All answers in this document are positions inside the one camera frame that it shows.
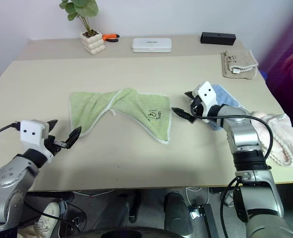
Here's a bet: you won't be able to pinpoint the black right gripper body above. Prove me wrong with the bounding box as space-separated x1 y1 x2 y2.
189 95 205 118

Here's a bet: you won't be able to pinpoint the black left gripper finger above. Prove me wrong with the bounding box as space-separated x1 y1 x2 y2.
47 119 59 132
53 125 83 150

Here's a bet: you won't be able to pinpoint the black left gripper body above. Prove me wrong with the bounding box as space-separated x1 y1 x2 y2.
44 135 63 157

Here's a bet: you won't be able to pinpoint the green towel with black print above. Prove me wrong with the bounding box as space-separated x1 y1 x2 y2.
69 87 172 145

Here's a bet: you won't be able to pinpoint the blue towel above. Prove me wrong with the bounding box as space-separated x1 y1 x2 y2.
208 83 247 131

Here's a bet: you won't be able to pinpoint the folded beige towel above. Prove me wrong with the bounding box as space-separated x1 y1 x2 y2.
220 49 259 81

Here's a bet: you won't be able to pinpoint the pink fluffy towel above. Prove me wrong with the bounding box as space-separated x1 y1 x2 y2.
249 111 293 168

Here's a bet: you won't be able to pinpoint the white flat plastic case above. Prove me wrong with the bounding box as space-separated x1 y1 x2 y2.
131 37 173 54

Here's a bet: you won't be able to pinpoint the black rectangular box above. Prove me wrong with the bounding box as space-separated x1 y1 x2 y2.
200 31 237 46

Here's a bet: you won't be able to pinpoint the white sneaker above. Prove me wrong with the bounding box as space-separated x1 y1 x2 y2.
34 201 61 238

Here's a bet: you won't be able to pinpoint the dark rounded shape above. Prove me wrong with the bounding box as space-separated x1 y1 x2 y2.
163 191 195 235
102 191 140 224

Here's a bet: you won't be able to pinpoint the white bubbly plant pot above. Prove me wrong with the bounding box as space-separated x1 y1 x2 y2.
79 29 106 56

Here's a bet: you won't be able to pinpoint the black box on floor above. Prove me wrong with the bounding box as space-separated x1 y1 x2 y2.
197 204 220 238

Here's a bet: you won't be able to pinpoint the green leafy plant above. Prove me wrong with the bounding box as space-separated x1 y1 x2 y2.
59 0 99 36

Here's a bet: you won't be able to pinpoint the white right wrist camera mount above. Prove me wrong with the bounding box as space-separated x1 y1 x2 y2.
192 81 219 118

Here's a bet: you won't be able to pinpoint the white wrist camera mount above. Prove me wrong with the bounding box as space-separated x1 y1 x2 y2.
19 119 55 163
192 81 219 118

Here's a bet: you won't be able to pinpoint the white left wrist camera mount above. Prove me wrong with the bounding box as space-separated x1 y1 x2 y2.
19 119 55 163

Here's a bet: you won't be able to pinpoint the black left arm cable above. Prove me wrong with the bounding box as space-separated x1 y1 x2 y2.
0 121 21 145

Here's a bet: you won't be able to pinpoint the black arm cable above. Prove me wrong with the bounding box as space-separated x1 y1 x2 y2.
0 121 21 145
189 103 274 162

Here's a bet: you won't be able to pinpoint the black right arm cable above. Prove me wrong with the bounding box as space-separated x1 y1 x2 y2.
189 103 274 162

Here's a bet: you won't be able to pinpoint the white cable under table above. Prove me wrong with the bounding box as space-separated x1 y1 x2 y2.
185 186 210 207

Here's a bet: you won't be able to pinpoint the orange handled pliers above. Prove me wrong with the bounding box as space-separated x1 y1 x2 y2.
102 33 121 44

